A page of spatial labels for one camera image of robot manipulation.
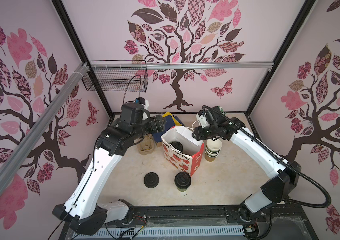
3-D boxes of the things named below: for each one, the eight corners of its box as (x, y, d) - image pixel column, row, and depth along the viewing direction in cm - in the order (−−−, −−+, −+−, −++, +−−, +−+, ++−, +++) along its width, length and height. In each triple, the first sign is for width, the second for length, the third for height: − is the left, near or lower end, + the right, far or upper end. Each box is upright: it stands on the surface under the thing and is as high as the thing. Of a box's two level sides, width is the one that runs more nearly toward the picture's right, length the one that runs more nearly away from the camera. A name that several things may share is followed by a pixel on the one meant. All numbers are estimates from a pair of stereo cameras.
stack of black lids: (143, 188, 85) (142, 186, 83) (145, 174, 90) (144, 172, 88) (158, 188, 85) (158, 186, 83) (159, 174, 90) (159, 172, 88)
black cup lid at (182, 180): (174, 193, 82) (174, 187, 73) (174, 180, 87) (174, 172, 78) (189, 193, 82) (191, 187, 73) (189, 180, 87) (190, 172, 78)
